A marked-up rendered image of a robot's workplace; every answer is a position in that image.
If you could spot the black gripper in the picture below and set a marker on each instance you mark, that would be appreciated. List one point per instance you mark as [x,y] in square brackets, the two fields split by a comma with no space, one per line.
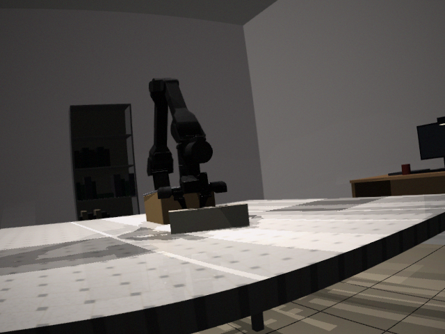
[217,187]

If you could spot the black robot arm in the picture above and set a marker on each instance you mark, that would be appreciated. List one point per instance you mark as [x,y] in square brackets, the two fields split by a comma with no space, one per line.
[185,129]

